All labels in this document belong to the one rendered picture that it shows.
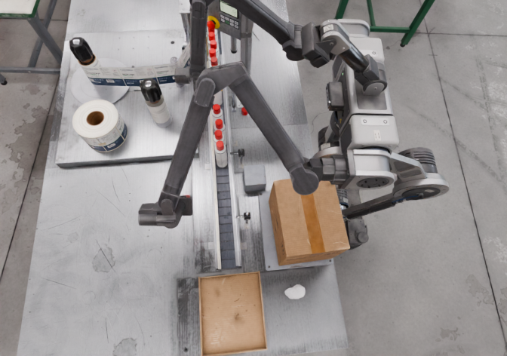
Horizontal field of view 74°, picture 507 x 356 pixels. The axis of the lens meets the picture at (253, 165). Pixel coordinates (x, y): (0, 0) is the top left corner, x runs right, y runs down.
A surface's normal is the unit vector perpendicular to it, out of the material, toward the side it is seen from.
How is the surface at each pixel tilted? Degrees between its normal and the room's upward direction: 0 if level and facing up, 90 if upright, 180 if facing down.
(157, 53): 0
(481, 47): 0
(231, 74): 50
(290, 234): 0
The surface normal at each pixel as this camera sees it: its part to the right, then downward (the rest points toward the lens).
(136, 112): 0.04, -0.39
